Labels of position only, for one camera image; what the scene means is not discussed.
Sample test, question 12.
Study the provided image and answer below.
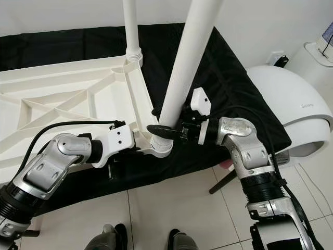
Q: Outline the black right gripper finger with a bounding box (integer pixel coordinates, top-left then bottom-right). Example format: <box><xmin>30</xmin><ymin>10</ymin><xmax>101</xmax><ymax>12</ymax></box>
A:
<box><xmin>146</xmin><ymin>123</ymin><xmax>184</xmax><ymax>139</ymax></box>

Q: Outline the white plastic table top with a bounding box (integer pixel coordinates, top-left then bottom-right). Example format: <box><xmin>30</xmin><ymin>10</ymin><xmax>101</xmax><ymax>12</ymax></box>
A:
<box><xmin>0</xmin><ymin>55</ymin><xmax>175</xmax><ymax>188</ymax></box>

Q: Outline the white rounded appliance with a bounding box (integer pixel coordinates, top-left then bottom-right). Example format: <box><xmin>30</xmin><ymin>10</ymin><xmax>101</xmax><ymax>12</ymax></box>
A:
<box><xmin>245</xmin><ymin>65</ymin><xmax>333</xmax><ymax>157</ymax></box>

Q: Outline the silver robot right leg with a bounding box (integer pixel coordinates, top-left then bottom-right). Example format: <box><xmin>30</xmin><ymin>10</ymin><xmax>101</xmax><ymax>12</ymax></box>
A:
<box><xmin>168</xmin><ymin>229</ymin><xmax>198</xmax><ymax>250</ymax></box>

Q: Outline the white rounded bin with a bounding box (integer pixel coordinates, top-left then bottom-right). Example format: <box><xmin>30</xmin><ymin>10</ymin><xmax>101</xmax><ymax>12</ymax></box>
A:
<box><xmin>289</xmin><ymin>42</ymin><xmax>333</xmax><ymax>99</ymax></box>

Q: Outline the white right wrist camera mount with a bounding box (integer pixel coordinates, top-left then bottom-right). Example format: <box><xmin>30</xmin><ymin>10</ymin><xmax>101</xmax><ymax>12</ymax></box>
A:
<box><xmin>190</xmin><ymin>87</ymin><xmax>212</xmax><ymax>145</ymax></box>

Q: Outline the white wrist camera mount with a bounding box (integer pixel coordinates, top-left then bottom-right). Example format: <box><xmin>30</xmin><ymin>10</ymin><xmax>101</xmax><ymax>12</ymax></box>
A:
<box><xmin>91</xmin><ymin>124</ymin><xmax>136</xmax><ymax>168</ymax></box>
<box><xmin>190</xmin><ymin>87</ymin><xmax>212</xmax><ymax>145</ymax></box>

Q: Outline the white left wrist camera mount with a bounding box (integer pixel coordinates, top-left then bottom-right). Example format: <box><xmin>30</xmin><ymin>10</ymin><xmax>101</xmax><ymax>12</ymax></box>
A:
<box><xmin>91</xmin><ymin>124</ymin><xmax>136</xmax><ymax>168</ymax></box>

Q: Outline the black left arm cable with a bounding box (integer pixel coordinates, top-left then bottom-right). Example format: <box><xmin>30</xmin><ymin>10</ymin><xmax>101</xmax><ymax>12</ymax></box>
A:
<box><xmin>23</xmin><ymin>120</ymin><xmax>126</xmax><ymax>172</ymax></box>

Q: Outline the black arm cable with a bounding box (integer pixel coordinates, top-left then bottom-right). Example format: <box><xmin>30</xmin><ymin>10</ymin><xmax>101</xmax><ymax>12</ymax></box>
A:
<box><xmin>213</xmin><ymin>107</ymin><xmax>323</xmax><ymax>250</ymax></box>
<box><xmin>23</xmin><ymin>120</ymin><xmax>126</xmax><ymax>172</ymax></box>

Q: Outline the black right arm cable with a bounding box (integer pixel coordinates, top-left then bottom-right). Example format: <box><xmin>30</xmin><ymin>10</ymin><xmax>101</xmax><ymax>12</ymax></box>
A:
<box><xmin>213</xmin><ymin>107</ymin><xmax>323</xmax><ymax>250</ymax></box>

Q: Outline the white wall socket with plug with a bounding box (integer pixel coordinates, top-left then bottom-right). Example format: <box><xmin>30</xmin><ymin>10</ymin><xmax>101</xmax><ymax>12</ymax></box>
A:
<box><xmin>265</xmin><ymin>51</ymin><xmax>289</xmax><ymax>68</ymax></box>

